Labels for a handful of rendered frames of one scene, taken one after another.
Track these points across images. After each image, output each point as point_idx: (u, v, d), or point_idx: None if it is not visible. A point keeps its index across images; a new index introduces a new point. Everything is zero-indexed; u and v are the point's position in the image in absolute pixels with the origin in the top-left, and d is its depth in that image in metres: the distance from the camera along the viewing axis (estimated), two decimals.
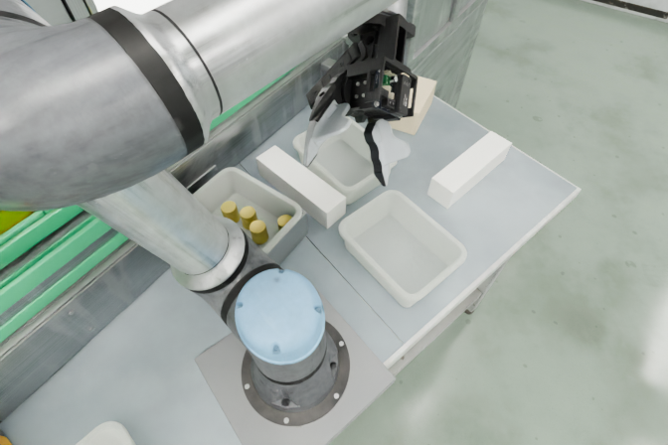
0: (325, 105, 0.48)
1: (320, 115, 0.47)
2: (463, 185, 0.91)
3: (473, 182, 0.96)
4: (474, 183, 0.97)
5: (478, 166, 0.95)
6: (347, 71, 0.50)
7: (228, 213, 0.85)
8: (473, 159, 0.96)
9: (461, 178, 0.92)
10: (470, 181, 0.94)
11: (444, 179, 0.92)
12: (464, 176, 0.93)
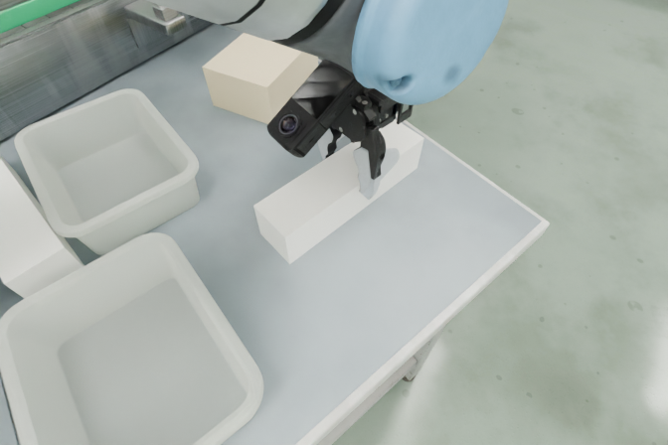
0: (379, 158, 0.45)
1: (381, 168, 0.46)
2: (312, 221, 0.46)
3: (343, 211, 0.51)
4: (349, 214, 0.52)
5: (352, 181, 0.50)
6: (381, 106, 0.41)
7: None
8: (345, 168, 0.51)
9: (311, 206, 0.47)
10: (333, 210, 0.49)
11: (278, 208, 0.47)
12: (318, 202, 0.47)
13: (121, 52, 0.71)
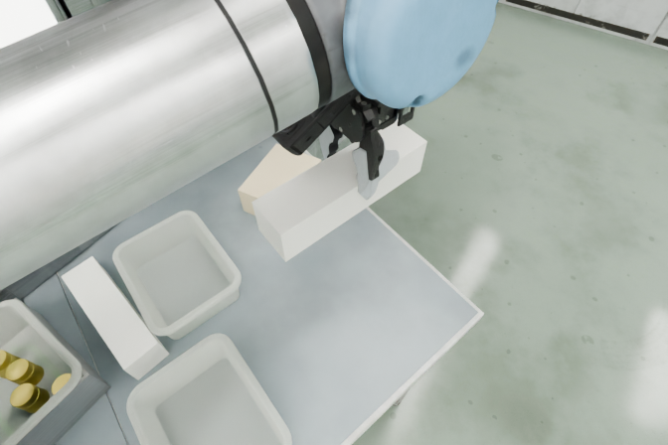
0: (378, 159, 0.45)
1: (379, 170, 0.46)
2: (309, 220, 0.47)
3: (341, 211, 0.51)
4: (348, 214, 0.52)
5: (351, 182, 0.49)
6: (380, 107, 0.41)
7: None
8: (345, 169, 0.51)
9: (309, 205, 0.47)
10: (331, 210, 0.49)
11: (276, 205, 0.47)
12: (316, 201, 0.48)
13: None
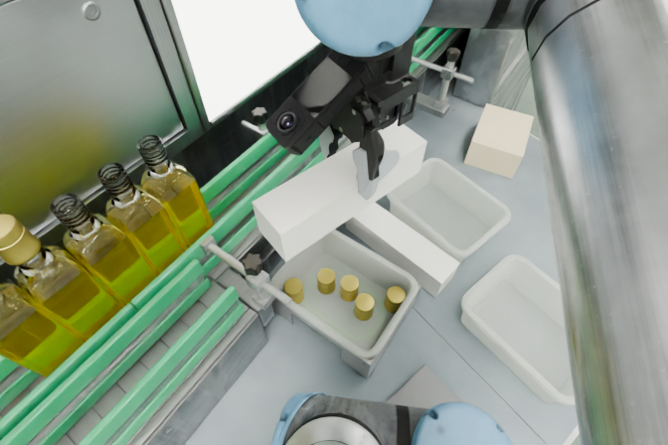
0: (378, 159, 0.45)
1: (379, 170, 0.46)
2: (309, 220, 0.47)
3: (341, 211, 0.51)
4: (348, 214, 0.52)
5: (351, 182, 0.49)
6: (381, 107, 0.41)
7: (327, 283, 0.73)
8: (345, 169, 0.51)
9: (309, 205, 0.47)
10: (331, 210, 0.49)
11: (276, 205, 0.47)
12: (316, 201, 0.48)
13: None
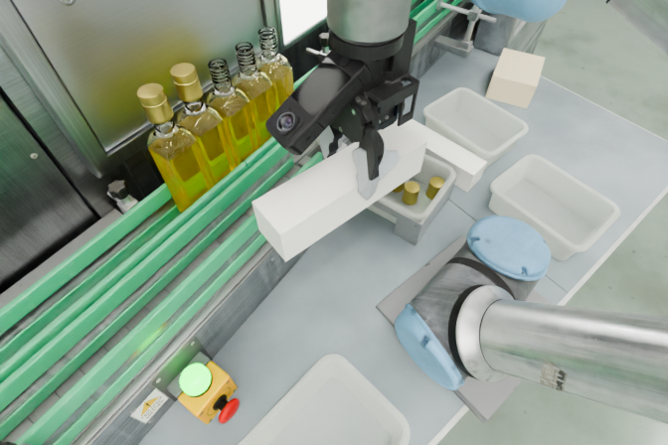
0: (378, 159, 0.45)
1: (379, 170, 0.46)
2: (309, 220, 0.47)
3: (341, 211, 0.51)
4: (348, 214, 0.52)
5: (351, 182, 0.49)
6: (380, 107, 0.41)
7: None
8: (345, 169, 0.51)
9: (308, 205, 0.47)
10: (331, 210, 0.49)
11: (276, 205, 0.47)
12: (316, 201, 0.48)
13: (423, 66, 1.21)
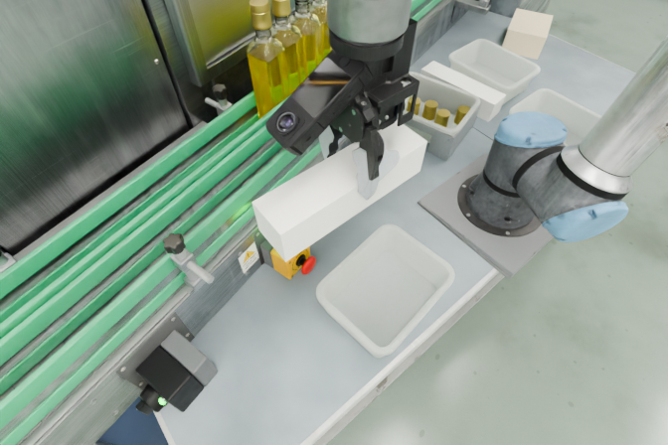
0: (378, 160, 0.45)
1: (379, 170, 0.46)
2: (309, 220, 0.47)
3: (341, 211, 0.51)
4: (348, 214, 0.52)
5: (351, 182, 0.49)
6: (380, 107, 0.41)
7: (416, 103, 1.06)
8: (345, 169, 0.51)
9: (308, 205, 0.47)
10: (331, 210, 0.49)
11: (276, 205, 0.47)
12: (316, 201, 0.48)
13: (446, 24, 1.37)
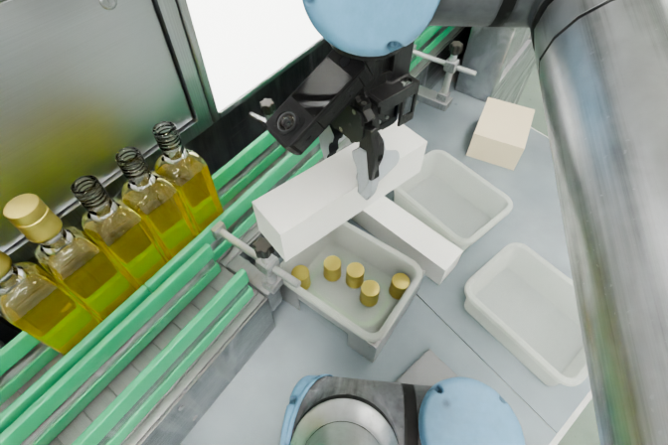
0: (378, 159, 0.45)
1: (379, 170, 0.46)
2: (309, 220, 0.47)
3: (341, 211, 0.51)
4: (348, 214, 0.52)
5: (351, 182, 0.49)
6: (380, 107, 0.41)
7: (333, 270, 0.75)
8: (345, 169, 0.51)
9: (308, 205, 0.47)
10: (331, 210, 0.49)
11: (276, 205, 0.47)
12: (316, 201, 0.48)
13: (397, 117, 1.06)
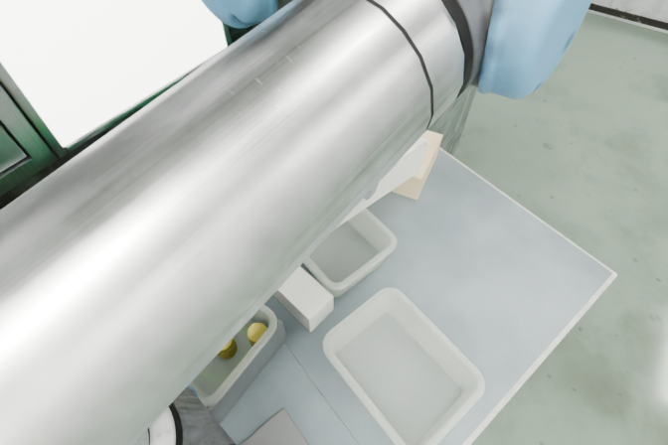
0: None
1: None
2: None
3: None
4: (348, 214, 0.52)
5: None
6: None
7: None
8: None
9: None
10: None
11: None
12: None
13: None
